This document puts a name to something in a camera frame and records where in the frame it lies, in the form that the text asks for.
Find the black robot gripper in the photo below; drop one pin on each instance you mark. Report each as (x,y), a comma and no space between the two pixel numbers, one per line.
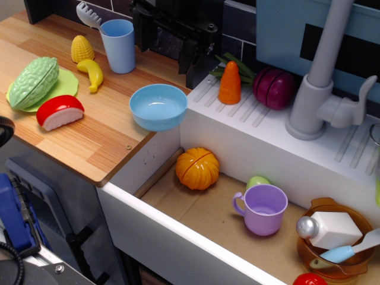
(186,21)

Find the light blue plastic bowl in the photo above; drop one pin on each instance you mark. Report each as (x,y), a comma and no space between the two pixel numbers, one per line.
(158,107)

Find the light blue plastic cup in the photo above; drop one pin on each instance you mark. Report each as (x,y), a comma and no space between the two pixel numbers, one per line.
(119,44)

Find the orange toy carrot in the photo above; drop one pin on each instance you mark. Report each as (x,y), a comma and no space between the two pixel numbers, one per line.
(233,76)

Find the yellow toy banana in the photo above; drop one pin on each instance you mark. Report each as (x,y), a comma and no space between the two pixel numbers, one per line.
(94,72)

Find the yellow toy corn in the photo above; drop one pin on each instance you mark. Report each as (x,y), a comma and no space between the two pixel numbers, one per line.
(81,49)

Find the white plastic pasta server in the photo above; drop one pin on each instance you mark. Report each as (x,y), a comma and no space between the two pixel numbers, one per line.
(89,17)

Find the light green plastic plate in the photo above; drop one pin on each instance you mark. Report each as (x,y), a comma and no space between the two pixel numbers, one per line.
(67,84)

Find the purple toy onion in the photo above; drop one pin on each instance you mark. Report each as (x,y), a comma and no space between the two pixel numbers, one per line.
(274,88)

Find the orange toy pumpkin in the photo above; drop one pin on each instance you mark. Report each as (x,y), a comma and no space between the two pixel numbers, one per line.
(197,168)

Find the red and white toy sushi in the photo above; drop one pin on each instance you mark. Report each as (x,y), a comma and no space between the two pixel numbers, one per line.
(59,111)

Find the green toy bitter melon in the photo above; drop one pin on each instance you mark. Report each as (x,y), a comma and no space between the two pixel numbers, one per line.
(33,83)

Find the white toy sink unit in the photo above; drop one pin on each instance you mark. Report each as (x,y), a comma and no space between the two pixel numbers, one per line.
(191,237)

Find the grey toy faucet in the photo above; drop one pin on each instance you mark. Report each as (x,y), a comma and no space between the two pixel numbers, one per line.
(315,104)

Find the green toy lime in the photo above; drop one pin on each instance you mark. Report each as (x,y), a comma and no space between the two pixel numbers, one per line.
(257,180)

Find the purple plastic mug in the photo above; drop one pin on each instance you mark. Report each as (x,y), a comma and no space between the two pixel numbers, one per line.
(262,207)

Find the grey metal stand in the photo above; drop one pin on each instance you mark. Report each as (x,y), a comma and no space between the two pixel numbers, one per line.
(70,215)

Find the blue clamp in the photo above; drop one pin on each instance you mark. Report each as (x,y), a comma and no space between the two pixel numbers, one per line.
(18,218)

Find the white toy salt shaker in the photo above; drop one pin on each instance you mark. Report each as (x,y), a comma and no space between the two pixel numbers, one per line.
(328,230)

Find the red toy tomato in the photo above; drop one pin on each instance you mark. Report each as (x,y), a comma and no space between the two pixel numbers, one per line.
(309,279)

